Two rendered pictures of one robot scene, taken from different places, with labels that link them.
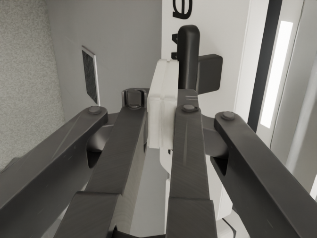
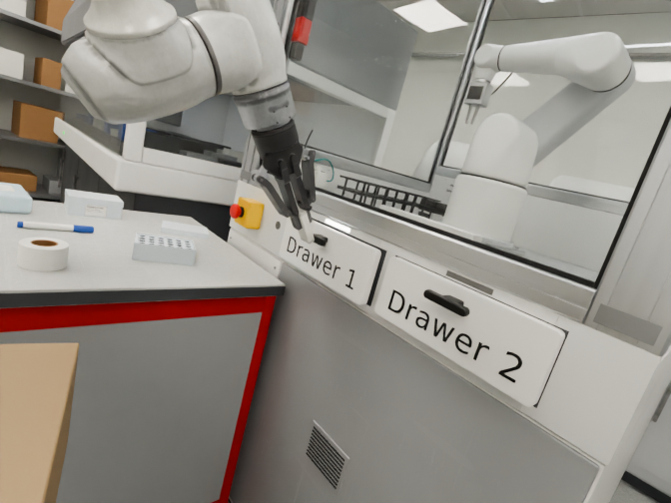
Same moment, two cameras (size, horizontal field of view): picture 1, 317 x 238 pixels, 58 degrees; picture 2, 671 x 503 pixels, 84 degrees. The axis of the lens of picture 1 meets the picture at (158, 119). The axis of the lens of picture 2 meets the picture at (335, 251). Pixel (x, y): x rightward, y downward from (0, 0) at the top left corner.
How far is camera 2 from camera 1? 0.74 m
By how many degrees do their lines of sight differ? 82
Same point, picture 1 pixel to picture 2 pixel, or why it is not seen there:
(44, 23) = not seen: outside the picture
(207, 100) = (331, 247)
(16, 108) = not seen: outside the picture
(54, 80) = not seen: outside the picture
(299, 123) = (348, 216)
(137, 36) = (315, 324)
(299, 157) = (355, 215)
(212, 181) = (357, 250)
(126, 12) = (305, 333)
